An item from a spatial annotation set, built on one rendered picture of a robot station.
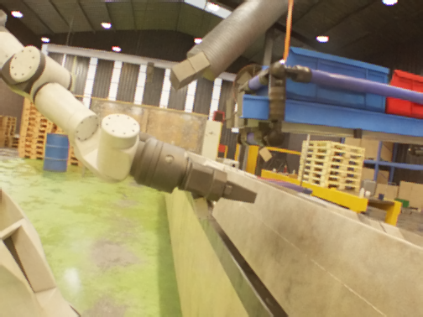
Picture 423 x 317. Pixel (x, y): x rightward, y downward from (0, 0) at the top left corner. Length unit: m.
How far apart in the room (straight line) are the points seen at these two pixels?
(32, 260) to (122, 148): 0.34
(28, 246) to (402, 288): 0.65
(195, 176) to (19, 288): 0.39
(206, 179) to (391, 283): 0.32
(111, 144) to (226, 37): 7.32
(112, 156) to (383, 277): 0.43
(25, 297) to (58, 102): 0.37
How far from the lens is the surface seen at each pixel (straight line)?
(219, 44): 7.57
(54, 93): 0.58
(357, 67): 0.70
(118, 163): 0.48
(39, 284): 0.69
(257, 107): 0.54
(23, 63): 0.62
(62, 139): 6.74
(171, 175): 0.47
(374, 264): 0.39
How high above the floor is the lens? 1.08
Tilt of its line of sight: 2 degrees down
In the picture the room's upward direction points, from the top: 9 degrees clockwise
